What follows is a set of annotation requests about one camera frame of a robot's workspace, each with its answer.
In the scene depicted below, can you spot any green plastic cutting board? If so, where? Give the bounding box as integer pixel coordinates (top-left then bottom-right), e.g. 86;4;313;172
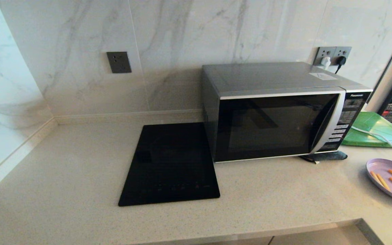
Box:
341;112;392;148

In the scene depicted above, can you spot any black power plug with cable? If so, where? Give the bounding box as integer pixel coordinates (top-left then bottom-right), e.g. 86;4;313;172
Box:
334;56;347;74

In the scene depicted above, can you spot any purple plastic plate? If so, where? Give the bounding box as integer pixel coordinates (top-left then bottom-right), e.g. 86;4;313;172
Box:
366;158;392;205

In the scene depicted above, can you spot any beige cabinet front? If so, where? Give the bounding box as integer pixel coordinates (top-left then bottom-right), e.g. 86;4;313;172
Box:
199;236;274;245
270;225;370;245

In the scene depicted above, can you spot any dark grey cloth pad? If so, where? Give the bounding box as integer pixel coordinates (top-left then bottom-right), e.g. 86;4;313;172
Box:
299;151;348;164

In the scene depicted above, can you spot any black glass induction cooktop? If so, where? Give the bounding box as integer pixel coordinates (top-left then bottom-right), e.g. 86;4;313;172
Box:
118;122;221;207

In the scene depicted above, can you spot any white power cable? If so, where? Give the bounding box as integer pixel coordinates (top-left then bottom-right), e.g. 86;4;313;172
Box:
352;126;392;158

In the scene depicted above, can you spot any silver Panasonic microwave oven body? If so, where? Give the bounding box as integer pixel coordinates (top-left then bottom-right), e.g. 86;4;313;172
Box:
201;62;373;163

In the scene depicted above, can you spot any grey wall socket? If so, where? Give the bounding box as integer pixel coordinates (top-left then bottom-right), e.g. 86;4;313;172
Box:
334;46;352;66
107;51;132;74
313;47;336;66

